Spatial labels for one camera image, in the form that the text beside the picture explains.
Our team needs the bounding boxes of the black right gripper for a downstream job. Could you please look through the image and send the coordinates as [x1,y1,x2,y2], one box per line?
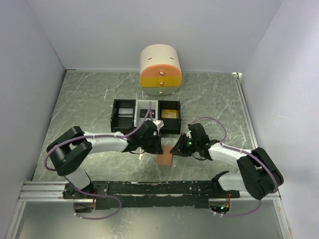
[170,133,199,157]

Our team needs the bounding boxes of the orange leather card holder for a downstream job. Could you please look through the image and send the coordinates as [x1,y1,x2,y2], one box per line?
[155,145,173,167]

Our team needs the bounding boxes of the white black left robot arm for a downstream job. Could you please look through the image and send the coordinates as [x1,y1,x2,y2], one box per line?
[44,120,164,199]

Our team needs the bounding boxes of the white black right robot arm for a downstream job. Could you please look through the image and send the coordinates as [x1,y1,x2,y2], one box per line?
[170,123,284,200]

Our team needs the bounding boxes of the black card in tray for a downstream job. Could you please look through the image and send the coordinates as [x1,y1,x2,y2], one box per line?
[140,109,156,119]

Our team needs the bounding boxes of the gold card in tray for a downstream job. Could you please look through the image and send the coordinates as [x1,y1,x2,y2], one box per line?
[161,109,178,119]

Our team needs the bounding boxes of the white card in tray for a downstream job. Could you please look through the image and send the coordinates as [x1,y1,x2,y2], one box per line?
[118,108,134,118]

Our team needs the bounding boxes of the three-compartment black white tray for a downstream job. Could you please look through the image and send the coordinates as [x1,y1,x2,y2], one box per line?
[110,99,181,134]

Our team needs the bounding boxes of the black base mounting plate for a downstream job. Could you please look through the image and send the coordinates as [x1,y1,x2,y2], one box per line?
[62,180,240,210]

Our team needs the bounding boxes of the round cream drawer cabinet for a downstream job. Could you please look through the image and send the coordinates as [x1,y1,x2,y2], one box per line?
[140,44,182,96]

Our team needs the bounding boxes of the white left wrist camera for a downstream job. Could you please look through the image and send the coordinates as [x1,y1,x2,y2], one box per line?
[153,120,164,131]

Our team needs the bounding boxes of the aluminium rail front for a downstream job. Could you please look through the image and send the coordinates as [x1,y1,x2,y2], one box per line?
[17,181,282,202]

